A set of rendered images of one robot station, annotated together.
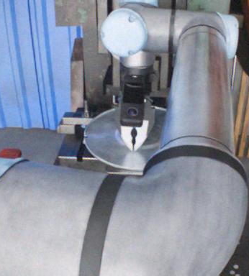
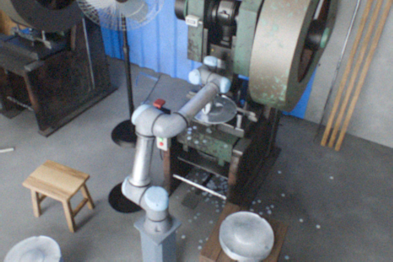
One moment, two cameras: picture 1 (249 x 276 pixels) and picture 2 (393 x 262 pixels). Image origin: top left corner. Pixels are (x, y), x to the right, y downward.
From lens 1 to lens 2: 152 cm
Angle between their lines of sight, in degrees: 20
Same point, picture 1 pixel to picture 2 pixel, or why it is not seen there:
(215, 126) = (187, 110)
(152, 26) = (202, 77)
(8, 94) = (182, 56)
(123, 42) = (193, 80)
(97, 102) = not seen: hidden behind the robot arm
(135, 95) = not seen: hidden behind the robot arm
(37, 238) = (148, 118)
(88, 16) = (198, 59)
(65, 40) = not seen: hidden behind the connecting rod
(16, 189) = (148, 110)
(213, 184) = (175, 118)
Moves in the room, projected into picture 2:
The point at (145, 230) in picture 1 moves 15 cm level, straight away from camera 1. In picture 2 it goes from (161, 120) to (179, 104)
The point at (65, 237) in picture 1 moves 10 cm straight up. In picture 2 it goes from (152, 118) to (151, 100)
